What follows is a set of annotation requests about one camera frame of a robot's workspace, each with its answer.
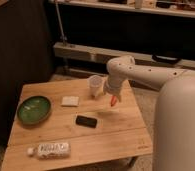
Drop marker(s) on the black eraser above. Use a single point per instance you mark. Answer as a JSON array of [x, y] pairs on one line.
[[86, 121]]

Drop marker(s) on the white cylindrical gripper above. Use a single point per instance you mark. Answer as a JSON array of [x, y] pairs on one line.
[[112, 88]]

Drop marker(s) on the metal shelf unit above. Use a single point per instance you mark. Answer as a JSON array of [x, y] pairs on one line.
[[96, 32]]

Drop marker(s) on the green bowl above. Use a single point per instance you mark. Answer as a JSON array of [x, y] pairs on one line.
[[34, 110]]

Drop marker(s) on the orange carrot toy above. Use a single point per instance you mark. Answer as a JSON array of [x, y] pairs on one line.
[[113, 101]]

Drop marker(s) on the white sponge pad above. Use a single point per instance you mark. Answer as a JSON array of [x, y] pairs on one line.
[[70, 101]]

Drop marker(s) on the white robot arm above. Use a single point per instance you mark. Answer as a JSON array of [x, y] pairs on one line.
[[174, 123]]

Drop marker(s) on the wooden table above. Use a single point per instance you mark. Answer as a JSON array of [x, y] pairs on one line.
[[120, 131]]

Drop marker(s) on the plastic water bottle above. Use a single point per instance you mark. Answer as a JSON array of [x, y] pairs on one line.
[[49, 150]]

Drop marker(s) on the clear plastic cup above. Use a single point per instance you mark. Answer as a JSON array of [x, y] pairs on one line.
[[95, 83]]

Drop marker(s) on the black object on shelf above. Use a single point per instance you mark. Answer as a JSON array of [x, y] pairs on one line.
[[167, 60]]

